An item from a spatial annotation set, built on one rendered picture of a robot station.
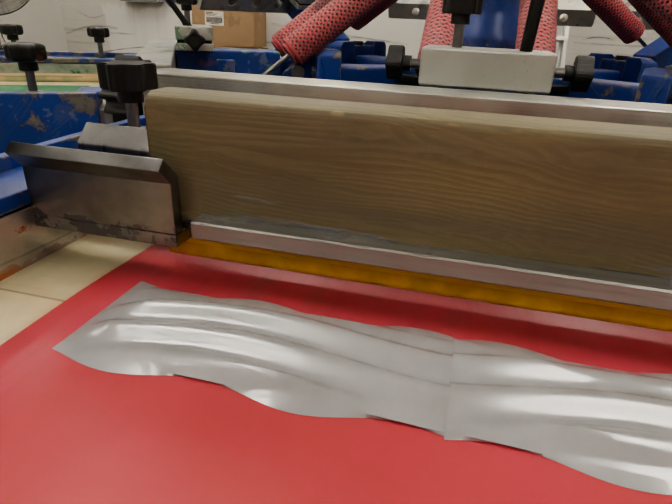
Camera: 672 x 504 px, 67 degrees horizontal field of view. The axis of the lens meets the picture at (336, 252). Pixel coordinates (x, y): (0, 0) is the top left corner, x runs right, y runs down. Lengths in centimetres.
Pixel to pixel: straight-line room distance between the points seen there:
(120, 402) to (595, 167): 23
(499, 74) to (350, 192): 30
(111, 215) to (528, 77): 39
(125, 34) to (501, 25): 462
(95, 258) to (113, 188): 6
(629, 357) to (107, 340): 25
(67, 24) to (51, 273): 546
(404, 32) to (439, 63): 390
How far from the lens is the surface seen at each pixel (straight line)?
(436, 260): 25
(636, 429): 24
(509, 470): 21
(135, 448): 21
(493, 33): 103
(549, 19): 77
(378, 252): 26
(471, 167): 25
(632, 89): 97
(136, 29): 533
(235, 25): 437
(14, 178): 38
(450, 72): 53
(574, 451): 22
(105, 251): 36
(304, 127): 26
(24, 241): 36
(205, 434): 21
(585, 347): 29
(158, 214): 30
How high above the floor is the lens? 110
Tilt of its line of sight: 25 degrees down
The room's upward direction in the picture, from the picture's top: 3 degrees clockwise
